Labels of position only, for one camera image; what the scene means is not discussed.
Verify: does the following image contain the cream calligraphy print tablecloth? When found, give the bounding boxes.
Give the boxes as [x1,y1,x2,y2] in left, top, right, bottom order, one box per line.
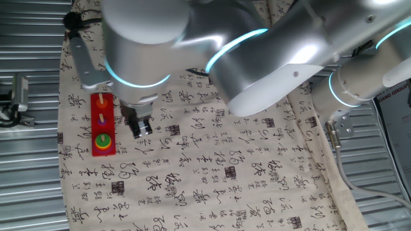
[57,0,370,231]

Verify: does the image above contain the silver finned camera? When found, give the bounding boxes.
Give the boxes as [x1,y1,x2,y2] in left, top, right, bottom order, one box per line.
[11,73,30,112]

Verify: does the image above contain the yellow Hanoi disc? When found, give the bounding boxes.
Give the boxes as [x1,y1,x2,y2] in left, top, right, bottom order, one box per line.
[94,137,113,151]

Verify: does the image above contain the metal clamp bracket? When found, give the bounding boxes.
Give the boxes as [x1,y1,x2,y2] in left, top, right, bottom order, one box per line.
[0,89,22,128]

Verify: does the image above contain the green Hanoi disc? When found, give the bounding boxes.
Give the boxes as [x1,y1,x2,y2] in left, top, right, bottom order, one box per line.
[94,133,112,150]

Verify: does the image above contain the grey base cable with connector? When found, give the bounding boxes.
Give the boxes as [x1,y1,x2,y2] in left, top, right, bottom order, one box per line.
[324,120,411,211]

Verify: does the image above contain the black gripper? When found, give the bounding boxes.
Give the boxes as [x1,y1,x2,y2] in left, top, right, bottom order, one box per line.
[120,101,154,139]

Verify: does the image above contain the red Hanoi base with pegs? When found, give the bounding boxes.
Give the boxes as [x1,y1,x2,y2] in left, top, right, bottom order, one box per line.
[90,92,116,157]

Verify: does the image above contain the dark printed sign board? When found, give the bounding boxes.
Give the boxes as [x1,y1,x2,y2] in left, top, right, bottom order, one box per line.
[374,80,411,200]

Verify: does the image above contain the black camera cable with plug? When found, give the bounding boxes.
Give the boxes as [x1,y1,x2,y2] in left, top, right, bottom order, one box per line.
[63,12,103,41]

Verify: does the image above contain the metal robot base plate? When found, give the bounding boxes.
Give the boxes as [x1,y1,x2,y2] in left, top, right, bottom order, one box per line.
[332,112,356,139]

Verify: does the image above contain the black clamp tool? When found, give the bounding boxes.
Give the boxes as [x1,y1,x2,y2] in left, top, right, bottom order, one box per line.
[0,104,35,128]

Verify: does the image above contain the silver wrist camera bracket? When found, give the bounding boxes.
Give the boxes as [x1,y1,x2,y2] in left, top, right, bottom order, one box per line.
[69,31,114,92]

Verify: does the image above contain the large orange Hanoi disc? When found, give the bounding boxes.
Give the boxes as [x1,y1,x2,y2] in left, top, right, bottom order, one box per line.
[94,139,114,152]

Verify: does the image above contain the stacked rainbow rings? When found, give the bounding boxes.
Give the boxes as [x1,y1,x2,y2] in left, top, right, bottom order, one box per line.
[92,141,115,156]
[93,140,114,153]

